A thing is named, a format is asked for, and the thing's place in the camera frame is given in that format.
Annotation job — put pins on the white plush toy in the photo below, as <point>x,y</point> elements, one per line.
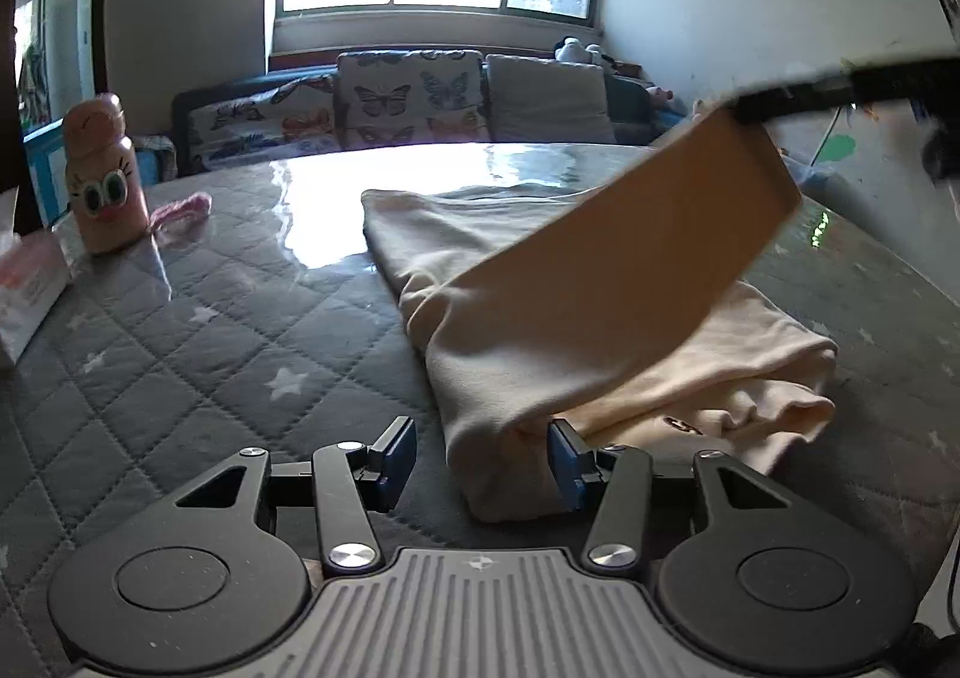
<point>574,50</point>

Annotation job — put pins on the small pink toy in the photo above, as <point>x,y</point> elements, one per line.
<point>660,97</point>

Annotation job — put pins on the plain grey cushion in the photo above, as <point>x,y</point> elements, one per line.
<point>551,97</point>

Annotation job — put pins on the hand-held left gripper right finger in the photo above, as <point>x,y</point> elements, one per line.
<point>566,464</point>

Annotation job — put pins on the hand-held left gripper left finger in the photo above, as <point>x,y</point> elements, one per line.
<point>399,459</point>

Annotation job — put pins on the pink cartoon face bottle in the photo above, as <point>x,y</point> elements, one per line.
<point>103,179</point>

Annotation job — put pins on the green wall sticker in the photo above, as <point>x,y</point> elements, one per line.
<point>841,147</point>

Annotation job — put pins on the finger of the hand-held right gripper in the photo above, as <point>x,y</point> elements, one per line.
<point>840,87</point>

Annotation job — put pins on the butterfly print cushion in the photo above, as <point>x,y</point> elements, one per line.
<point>411,99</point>
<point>262,123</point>

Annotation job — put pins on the dark blue sofa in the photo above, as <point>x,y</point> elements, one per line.
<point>225,104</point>

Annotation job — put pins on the cream pants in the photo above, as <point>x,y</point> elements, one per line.
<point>585,318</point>

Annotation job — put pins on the pink white tissue box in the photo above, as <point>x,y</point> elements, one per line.
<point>26,288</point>

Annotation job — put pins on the grey quilted star table cover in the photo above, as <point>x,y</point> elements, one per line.
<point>225,348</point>

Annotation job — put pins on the dark wooden door frame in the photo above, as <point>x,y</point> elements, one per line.
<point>60,10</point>

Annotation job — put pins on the blue storage cabinet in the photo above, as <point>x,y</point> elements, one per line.
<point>45,172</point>

